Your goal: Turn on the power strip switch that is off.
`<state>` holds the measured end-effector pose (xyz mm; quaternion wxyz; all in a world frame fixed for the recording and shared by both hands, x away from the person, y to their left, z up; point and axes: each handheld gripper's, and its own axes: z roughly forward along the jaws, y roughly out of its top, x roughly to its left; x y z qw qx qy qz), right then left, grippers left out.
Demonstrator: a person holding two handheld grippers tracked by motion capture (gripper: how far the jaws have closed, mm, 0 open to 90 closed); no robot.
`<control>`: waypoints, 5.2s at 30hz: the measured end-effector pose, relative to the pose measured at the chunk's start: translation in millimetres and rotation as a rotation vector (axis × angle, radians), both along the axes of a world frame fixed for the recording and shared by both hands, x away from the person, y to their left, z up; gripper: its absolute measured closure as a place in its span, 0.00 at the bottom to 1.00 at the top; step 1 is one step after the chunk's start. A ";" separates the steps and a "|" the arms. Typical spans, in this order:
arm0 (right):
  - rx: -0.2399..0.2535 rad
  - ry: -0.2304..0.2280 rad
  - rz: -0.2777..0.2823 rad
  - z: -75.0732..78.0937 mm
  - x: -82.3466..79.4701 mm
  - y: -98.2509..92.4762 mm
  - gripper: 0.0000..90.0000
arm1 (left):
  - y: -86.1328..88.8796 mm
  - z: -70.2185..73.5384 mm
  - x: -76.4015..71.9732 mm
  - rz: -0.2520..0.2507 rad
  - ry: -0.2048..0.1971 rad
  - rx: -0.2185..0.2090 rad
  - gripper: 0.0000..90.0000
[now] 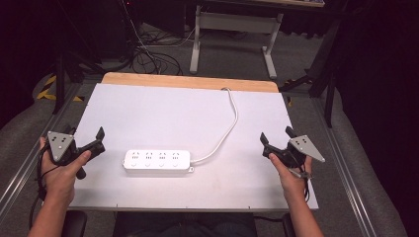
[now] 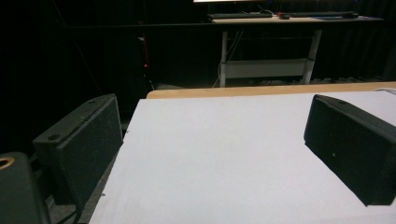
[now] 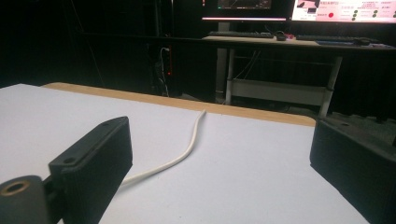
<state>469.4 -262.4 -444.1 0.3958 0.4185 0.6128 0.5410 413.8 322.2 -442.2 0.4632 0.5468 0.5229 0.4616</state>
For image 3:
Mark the dark computer monitor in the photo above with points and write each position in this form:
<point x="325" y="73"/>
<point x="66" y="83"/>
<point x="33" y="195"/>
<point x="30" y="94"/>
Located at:
<point x="244" y="9"/>

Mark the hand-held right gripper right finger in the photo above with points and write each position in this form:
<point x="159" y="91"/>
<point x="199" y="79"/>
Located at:
<point x="355" y="161"/>

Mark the black keyboard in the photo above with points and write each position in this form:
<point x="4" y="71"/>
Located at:
<point x="240" y="34"/>
<point x="327" y="38"/>

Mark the bright computer monitor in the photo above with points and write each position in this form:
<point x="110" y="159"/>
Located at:
<point x="344" y="11"/>

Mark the black computer mouse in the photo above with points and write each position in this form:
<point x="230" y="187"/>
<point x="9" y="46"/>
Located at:
<point x="280" y="37"/>

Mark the white mat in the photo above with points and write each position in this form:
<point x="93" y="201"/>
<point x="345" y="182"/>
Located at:
<point x="218" y="174"/>

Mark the power strip with red light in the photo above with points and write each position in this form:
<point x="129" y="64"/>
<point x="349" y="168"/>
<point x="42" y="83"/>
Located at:
<point x="168" y="60"/>

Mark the desk with white metal legs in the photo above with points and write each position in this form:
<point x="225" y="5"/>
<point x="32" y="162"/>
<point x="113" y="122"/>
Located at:
<point x="280" y="90"/>

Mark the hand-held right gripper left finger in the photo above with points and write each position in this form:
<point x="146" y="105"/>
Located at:
<point x="96" y="161"/>

